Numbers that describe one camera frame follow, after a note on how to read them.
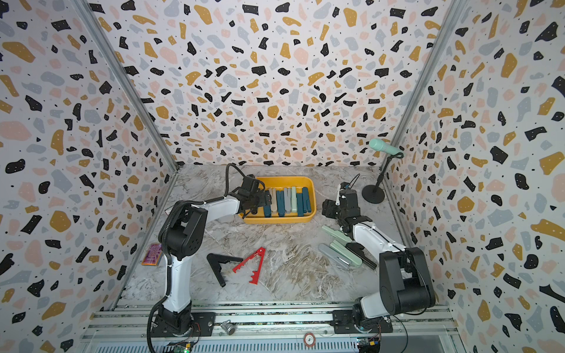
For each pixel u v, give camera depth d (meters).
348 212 0.71
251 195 0.83
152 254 0.88
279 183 1.10
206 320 0.75
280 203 1.04
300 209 1.02
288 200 1.04
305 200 1.06
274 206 1.03
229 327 0.72
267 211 1.03
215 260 0.86
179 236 0.55
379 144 0.82
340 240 0.94
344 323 0.74
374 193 1.10
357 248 0.91
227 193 0.74
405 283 0.44
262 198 0.96
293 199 1.05
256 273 0.84
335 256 0.88
